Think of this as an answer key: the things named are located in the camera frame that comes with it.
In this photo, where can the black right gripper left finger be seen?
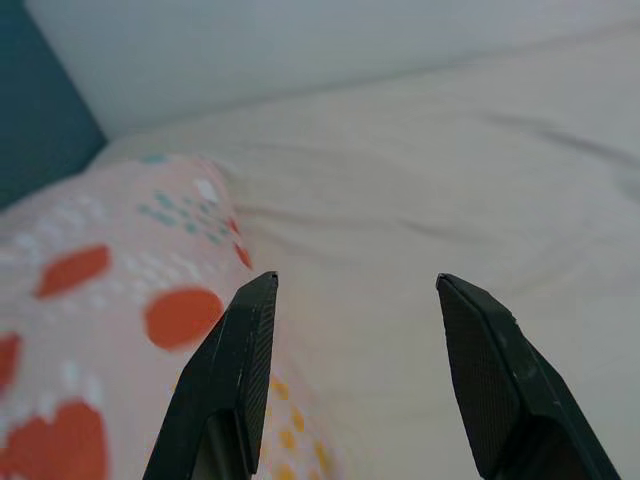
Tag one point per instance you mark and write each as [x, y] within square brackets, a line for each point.
[225, 380]

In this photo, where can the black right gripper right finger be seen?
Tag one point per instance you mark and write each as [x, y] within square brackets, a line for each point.
[500, 390]

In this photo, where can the pink pillow with orange spots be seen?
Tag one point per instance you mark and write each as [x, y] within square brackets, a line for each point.
[100, 325]

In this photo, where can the mattress with cream sheet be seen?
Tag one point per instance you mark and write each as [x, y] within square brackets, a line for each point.
[425, 175]

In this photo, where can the teal upholstered headboard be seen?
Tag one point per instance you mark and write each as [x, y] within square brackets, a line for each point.
[35, 100]

